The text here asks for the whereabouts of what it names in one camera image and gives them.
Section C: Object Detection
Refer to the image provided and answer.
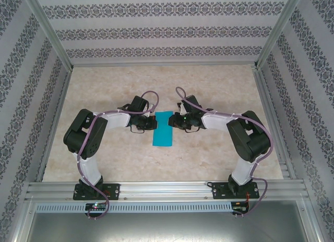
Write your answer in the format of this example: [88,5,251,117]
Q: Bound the grey metal sheet panel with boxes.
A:
[15,212,321,242]

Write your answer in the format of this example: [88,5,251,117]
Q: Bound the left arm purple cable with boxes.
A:
[77,90,160,220]

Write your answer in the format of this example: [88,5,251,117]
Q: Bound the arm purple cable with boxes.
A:
[77,90,160,220]
[175,87,273,217]

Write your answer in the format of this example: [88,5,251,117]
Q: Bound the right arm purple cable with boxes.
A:
[175,87,273,217]

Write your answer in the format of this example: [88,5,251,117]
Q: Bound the aluminium mounting rail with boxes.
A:
[25,181,306,201]

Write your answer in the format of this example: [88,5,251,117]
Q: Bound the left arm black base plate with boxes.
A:
[73,184,121,201]

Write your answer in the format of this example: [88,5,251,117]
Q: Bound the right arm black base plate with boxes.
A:
[211,181,259,200]

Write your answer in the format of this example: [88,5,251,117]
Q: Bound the slotted grey cable duct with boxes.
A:
[35,202,233,213]

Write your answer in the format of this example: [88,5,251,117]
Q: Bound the aluminium side rail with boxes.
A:
[253,66,297,180]

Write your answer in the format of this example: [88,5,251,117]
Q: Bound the aluminium frame post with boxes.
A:
[252,0,306,70]
[23,0,74,70]

